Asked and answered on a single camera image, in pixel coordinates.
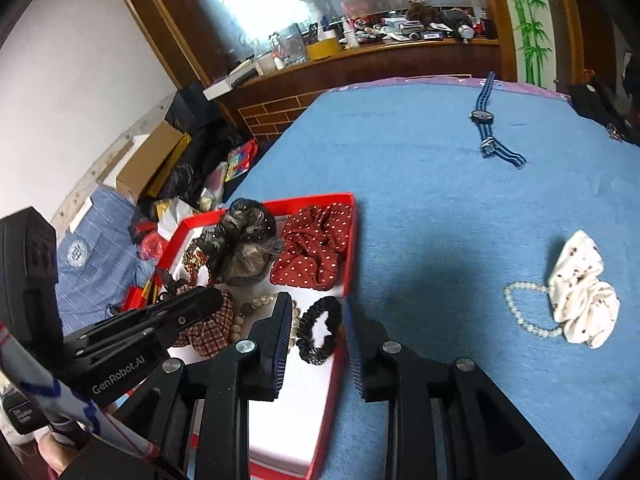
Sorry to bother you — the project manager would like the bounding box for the small pale bead bracelet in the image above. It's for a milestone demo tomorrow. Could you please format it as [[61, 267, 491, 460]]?
[[502, 280, 566, 340]]

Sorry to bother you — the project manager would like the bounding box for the black clothing pile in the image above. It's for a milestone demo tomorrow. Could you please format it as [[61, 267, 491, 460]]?
[[568, 82, 639, 146]]

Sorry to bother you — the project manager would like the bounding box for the yellow box on counter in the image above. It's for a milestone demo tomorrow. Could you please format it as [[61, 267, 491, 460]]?
[[306, 37, 342, 61]]

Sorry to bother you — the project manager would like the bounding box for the white flat box on counter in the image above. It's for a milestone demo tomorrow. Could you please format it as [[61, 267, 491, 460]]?
[[203, 58, 258, 101]]

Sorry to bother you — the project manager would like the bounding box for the cardboard box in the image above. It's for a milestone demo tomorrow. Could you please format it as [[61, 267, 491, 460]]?
[[98, 120, 192, 205]]

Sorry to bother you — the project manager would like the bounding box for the wooden dresser counter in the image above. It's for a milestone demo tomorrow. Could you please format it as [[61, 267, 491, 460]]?
[[215, 38, 516, 140]]

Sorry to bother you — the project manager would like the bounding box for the black satin hair tie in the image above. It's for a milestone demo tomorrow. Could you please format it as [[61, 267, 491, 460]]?
[[295, 294, 344, 366]]

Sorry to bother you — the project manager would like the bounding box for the bamboo wall painting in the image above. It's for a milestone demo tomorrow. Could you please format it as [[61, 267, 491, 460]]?
[[506, 0, 556, 91]]

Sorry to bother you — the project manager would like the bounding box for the red plaid scrunchie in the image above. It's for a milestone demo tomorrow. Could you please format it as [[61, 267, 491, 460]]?
[[174, 290, 236, 359]]

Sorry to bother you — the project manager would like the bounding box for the black hair claw clip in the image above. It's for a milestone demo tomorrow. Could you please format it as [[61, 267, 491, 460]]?
[[156, 269, 193, 302]]

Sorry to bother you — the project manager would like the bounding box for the blue light bedspread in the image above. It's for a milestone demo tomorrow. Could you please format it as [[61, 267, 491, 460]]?
[[236, 82, 639, 479]]

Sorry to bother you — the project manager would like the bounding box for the red polka dot scrunchie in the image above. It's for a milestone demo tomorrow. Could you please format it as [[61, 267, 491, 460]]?
[[269, 203, 354, 292]]

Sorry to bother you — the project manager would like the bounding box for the blue striped wristwatch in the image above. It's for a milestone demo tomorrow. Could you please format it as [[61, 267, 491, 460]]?
[[469, 72, 526, 170]]

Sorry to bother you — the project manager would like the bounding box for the red white gift box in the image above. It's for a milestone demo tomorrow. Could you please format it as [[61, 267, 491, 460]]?
[[119, 190, 359, 480]]

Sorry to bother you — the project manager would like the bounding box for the grey organza scrunchie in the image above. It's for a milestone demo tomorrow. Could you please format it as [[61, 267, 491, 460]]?
[[195, 198, 284, 287]]

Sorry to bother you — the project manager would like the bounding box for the leopard print hair tie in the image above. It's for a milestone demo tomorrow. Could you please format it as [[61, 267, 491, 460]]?
[[180, 238, 212, 286]]

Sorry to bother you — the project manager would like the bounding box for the blue plaid shirt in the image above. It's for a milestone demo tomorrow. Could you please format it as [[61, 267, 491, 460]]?
[[55, 186, 155, 335]]

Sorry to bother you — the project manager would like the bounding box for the white dotted scrunchie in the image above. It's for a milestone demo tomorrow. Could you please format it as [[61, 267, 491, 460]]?
[[548, 230, 620, 349]]

